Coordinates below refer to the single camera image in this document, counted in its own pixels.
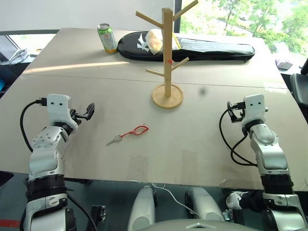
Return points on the black office chair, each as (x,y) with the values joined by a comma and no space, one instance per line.
(299,89)

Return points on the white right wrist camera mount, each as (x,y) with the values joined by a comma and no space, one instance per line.
(253,108)

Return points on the black window frame post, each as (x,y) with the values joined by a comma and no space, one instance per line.
(177,16)

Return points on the white rounded object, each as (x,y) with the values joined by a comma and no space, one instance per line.
(233,199)

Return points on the silver key with red loop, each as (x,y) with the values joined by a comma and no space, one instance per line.
(115,139)

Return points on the grey robot torso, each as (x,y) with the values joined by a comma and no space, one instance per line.
(195,226)

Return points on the black bag with white logo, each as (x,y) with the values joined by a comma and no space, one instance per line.
(216,51)

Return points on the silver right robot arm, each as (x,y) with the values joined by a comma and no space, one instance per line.
(269,149)

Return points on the silver right robot leg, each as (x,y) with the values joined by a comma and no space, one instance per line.
(204,204)

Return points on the silver robot leg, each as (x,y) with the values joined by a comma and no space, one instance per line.
(142,207)
(204,204)

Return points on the small red tag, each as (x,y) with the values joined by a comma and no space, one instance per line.
(170,61)

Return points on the clear plastic packet yellow edge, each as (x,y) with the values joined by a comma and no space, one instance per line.
(192,43)

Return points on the green drink can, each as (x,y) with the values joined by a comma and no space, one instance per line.
(108,38)

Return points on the silver left robot leg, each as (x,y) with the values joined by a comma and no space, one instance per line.
(142,207)

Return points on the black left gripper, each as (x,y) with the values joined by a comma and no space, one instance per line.
(76,116)

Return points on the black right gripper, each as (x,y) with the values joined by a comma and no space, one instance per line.
(240,114)

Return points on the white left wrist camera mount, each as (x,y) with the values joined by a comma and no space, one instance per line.
(57,108)

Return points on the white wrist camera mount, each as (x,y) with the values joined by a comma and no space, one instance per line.
(253,108)
(57,108)

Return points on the wooden tree hanger stand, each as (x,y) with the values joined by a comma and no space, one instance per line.
(166,48)

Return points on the bread in plastic bag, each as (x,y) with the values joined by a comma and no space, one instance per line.
(154,42)

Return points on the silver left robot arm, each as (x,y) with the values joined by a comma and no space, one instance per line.
(45,156)

